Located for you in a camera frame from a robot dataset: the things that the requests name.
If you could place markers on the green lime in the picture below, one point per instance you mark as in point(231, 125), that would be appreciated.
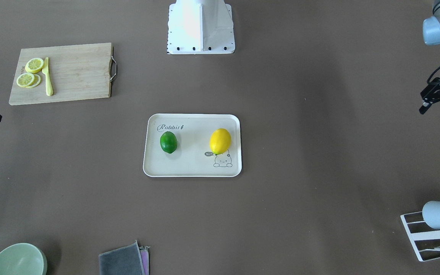
point(168, 142)

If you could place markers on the yellow lemon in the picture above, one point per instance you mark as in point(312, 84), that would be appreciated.
point(220, 141)

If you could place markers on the cream rabbit tray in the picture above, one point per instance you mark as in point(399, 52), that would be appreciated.
point(193, 157)

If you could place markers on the lemon slice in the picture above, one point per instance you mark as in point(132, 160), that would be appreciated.
point(34, 65)
point(36, 82)
point(26, 80)

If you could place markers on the yellow plastic knife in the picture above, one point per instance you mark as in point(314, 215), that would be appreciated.
point(46, 72)

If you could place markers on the bamboo cutting board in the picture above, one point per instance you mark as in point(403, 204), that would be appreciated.
point(77, 72)

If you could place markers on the mint green bowl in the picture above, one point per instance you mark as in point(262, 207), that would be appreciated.
point(23, 259)

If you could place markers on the grey folded cloth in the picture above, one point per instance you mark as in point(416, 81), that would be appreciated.
point(128, 260)

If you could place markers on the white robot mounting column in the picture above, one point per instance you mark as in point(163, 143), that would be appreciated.
point(200, 27)

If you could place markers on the white wire cup rack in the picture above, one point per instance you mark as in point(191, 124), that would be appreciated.
point(425, 241)

